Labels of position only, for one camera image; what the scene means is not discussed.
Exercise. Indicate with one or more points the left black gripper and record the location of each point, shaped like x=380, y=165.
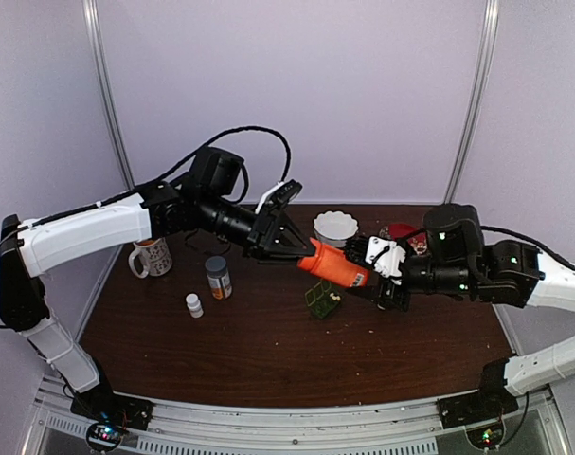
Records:
x=266, y=225

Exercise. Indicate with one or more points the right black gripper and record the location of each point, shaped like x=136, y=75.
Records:
x=382, y=300

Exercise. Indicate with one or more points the orange pill bottle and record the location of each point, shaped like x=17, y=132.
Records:
x=330, y=263

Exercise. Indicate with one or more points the green weekly pill organizer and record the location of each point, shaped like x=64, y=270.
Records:
x=318, y=300

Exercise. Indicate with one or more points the grey lid pill bottle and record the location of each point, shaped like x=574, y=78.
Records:
x=218, y=277

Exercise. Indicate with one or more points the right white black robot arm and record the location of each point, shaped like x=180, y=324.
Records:
x=517, y=271

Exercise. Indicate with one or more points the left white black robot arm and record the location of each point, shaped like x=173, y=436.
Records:
x=193, y=200

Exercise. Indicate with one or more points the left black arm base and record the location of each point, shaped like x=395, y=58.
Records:
x=113, y=414

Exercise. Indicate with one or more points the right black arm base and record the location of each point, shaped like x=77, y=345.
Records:
x=482, y=411

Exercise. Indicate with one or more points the white fluted ceramic bowl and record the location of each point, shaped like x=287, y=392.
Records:
x=334, y=228

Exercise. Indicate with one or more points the red floral plate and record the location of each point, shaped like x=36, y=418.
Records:
x=398, y=230

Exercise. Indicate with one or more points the small white pill bottle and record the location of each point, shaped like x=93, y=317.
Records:
x=194, y=305

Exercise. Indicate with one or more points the paper cup with orange contents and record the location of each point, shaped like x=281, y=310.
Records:
x=150, y=259

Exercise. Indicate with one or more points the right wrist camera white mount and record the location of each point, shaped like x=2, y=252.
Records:
x=385, y=257

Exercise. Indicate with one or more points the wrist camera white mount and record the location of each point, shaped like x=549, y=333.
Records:
x=385, y=257
x=280, y=195

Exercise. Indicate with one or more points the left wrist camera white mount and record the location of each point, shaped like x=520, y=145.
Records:
x=280, y=195

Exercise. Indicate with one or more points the front aluminium rail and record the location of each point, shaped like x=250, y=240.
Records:
x=410, y=427

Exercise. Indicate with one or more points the right aluminium frame post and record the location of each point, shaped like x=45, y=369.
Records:
x=484, y=60

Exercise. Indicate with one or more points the aluminium frame post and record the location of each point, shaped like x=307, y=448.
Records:
x=93, y=28
x=484, y=60

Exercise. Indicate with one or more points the left aluminium frame post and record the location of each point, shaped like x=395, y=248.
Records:
x=93, y=28

